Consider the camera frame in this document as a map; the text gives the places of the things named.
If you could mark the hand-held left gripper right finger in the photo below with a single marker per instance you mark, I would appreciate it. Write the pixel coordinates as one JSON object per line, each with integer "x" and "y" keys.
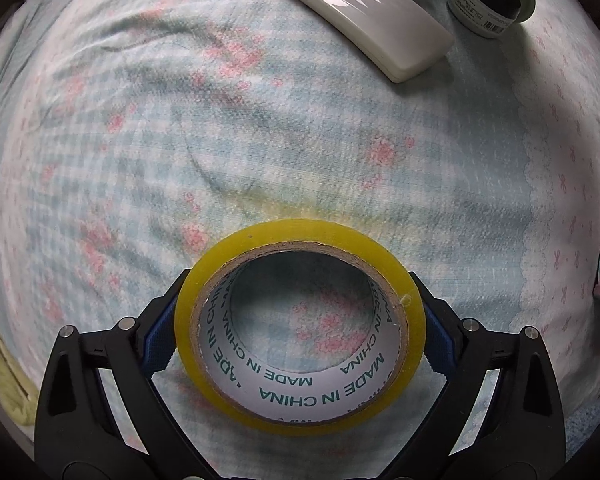
{"x": 439, "y": 340}

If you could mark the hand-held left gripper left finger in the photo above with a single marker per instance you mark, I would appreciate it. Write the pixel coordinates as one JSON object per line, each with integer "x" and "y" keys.
{"x": 158, "y": 340}

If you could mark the yellow packing tape roll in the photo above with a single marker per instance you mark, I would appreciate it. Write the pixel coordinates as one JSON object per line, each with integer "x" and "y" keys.
{"x": 300, "y": 325}

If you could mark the pale yellow cloth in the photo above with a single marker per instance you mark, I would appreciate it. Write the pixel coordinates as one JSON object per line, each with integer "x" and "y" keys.
{"x": 7, "y": 375}

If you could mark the floral checked blanket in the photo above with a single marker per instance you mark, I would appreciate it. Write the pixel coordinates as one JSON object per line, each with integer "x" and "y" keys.
{"x": 260, "y": 135}

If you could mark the white remote control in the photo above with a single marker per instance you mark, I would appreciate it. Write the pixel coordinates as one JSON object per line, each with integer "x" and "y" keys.
{"x": 360, "y": 7}

